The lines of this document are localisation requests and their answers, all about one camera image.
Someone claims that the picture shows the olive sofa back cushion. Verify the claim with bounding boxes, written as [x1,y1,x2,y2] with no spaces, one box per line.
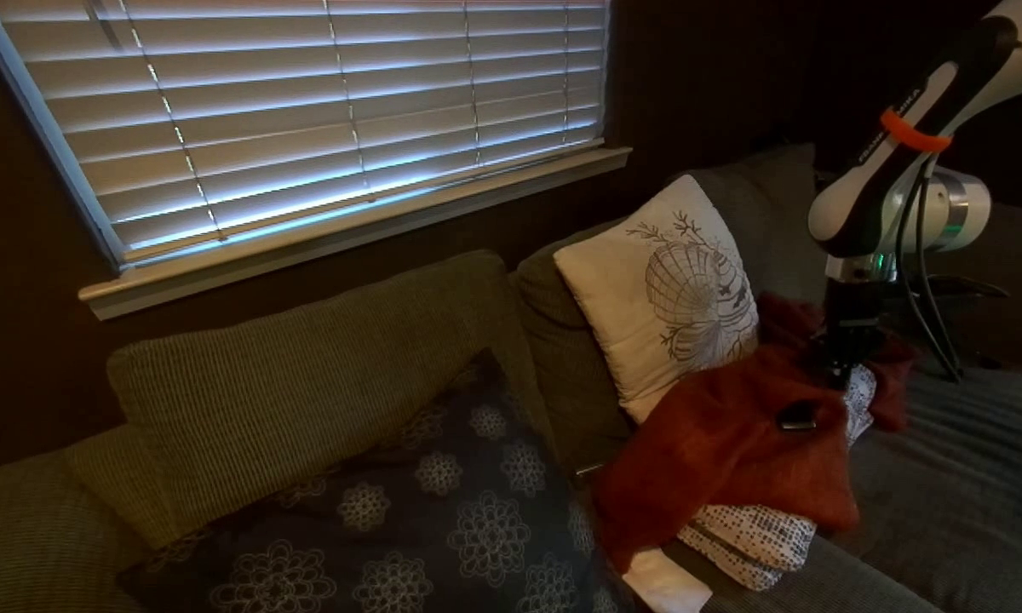
[106,250,559,547]

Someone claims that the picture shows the white dotted pattern pillow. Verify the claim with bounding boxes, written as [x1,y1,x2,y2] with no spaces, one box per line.
[678,358,884,593]

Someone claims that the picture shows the olive sofa end cushion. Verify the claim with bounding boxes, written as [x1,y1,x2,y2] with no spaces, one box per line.
[0,421,158,613]

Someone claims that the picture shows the grey sofa cushion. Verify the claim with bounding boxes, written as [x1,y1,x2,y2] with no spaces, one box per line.
[691,140,838,312]

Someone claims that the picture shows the white shell print pillow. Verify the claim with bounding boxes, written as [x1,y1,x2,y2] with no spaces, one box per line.
[553,172,764,426]

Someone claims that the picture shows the brown sofa back cushion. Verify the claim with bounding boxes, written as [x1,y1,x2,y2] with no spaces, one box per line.
[871,190,1022,371]

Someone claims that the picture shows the wooden window sill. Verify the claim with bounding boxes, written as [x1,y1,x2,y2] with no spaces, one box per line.
[75,142,636,323]

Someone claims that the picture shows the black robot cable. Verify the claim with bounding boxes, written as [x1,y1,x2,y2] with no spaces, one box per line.
[894,158,972,385]

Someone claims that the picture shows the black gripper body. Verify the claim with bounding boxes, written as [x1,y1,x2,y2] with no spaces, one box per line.
[815,275,894,362]

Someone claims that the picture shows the rust brown fleece blanket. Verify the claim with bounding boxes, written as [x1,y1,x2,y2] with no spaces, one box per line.
[590,295,916,571]

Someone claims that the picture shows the orange strap on arm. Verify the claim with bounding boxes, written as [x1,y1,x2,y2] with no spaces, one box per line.
[880,105,955,158]

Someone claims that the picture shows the olive green sofa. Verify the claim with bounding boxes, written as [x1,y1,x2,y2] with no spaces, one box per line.
[0,140,1022,613]

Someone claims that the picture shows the dark floral pattern pillow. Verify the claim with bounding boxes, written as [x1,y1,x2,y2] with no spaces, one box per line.
[117,352,623,613]

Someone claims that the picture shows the white window blinds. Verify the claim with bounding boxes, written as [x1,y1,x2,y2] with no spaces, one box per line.
[0,0,612,272]

